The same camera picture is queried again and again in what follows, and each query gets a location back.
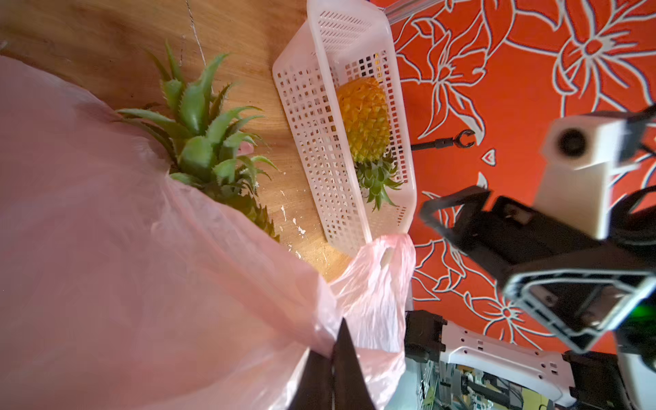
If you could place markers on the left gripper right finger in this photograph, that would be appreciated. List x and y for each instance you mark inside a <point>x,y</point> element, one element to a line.
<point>349,386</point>

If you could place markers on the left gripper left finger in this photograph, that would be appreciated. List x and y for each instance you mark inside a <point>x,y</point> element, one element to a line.
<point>315,390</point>

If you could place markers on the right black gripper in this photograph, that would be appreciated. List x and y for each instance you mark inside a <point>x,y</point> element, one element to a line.
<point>577,287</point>

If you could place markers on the pink plastic bag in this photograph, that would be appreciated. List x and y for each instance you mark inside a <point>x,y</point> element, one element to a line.
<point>122,288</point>

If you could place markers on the yellow pineapple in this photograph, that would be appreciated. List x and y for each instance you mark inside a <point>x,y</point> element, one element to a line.
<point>364,111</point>
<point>205,142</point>

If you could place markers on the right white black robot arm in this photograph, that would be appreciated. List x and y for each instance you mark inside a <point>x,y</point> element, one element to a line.
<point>617,373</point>

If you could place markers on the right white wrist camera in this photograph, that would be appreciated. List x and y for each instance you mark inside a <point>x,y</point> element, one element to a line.
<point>582,154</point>

